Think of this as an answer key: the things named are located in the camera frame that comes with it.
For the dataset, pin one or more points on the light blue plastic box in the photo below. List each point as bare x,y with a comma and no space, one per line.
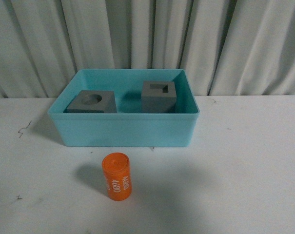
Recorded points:
128,126

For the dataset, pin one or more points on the gray block with round hole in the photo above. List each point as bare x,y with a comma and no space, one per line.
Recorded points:
93,101

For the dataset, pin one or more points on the gray block with square hole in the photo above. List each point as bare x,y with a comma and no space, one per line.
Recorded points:
158,97

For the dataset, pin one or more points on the orange cylinder with white text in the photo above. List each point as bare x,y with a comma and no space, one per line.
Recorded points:
116,170

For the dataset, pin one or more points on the white pleated curtain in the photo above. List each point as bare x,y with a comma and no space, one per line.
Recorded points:
226,47

